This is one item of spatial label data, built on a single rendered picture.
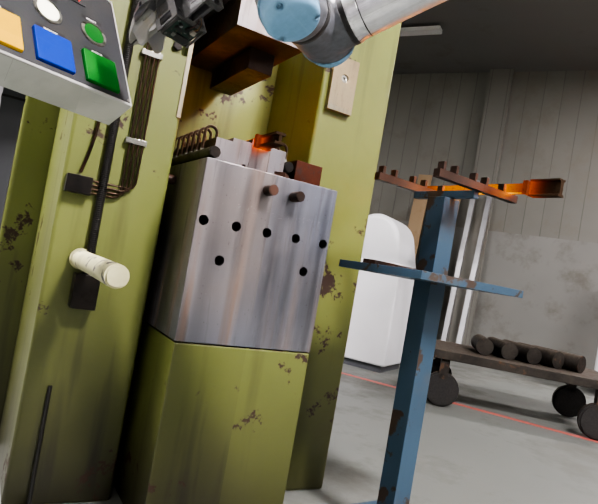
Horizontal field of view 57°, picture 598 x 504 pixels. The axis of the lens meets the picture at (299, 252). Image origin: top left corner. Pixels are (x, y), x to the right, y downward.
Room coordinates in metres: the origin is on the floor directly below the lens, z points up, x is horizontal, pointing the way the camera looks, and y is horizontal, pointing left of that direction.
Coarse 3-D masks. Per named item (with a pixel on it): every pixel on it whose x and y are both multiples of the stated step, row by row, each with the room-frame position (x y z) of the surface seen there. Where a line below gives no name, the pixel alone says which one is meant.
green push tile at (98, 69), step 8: (88, 56) 1.07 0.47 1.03; (96, 56) 1.09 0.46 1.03; (88, 64) 1.06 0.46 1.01; (96, 64) 1.08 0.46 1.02; (104, 64) 1.10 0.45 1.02; (112, 64) 1.12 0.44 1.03; (88, 72) 1.05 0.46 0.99; (96, 72) 1.07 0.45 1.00; (104, 72) 1.09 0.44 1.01; (112, 72) 1.11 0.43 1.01; (88, 80) 1.05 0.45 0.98; (96, 80) 1.06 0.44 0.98; (104, 80) 1.08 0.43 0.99; (112, 80) 1.10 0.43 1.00; (112, 88) 1.09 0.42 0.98
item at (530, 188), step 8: (488, 184) 1.51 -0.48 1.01; (496, 184) 1.49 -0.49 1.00; (512, 184) 1.45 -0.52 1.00; (520, 184) 1.43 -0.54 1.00; (528, 184) 1.41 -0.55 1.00; (536, 184) 1.40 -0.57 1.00; (544, 184) 1.39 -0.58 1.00; (552, 184) 1.37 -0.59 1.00; (560, 184) 1.35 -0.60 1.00; (512, 192) 1.46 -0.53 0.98; (520, 192) 1.44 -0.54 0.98; (528, 192) 1.41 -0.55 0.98; (536, 192) 1.40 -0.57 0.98; (544, 192) 1.38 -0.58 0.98; (552, 192) 1.36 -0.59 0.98; (560, 192) 1.35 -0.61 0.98
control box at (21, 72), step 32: (0, 0) 0.95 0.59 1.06; (32, 0) 1.02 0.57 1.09; (64, 0) 1.09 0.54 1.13; (96, 0) 1.17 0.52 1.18; (64, 32) 1.05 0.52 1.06; (0, 64) 0.94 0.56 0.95; (32, 64) 0.96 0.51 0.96; (32, 96) 1.03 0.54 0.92; (64, 96) 1.05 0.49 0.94; (96, 96) 1.08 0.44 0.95; (128, 96) 1.13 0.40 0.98
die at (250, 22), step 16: (240, 0) 1.39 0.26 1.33; (224, 16) 1.48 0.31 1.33; (240, 16) 1.39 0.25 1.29; (256, 16) 1.41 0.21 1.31; (208, 32) 1.58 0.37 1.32; (224, 32) 1.46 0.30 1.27; (240, 32) 1.43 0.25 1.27; (256, 32) 1.41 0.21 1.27; (208, 48) 1.59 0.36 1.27; (224, 48) 1.56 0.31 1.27; (240, 48) 1.54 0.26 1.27; (256, 48) 1.52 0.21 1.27; (272, 48) 1.50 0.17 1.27; (288, 48) 1.48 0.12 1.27; (192, 64) 1.75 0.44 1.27; (208, 64) 1.72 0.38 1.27
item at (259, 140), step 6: (276, 132) 1.35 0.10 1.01; (258, 138) 1.42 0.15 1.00; (264, 138) 1.42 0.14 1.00; (270, 138) 1.39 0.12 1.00; (276, 138) 1.37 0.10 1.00; (258, 144) 1.43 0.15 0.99; (264, 144) 1.40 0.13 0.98; (270, 144) 1.38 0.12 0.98; (276, 144) 1.36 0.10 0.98; (282, 144) 1.36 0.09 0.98; (270, 150) 1.44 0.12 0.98
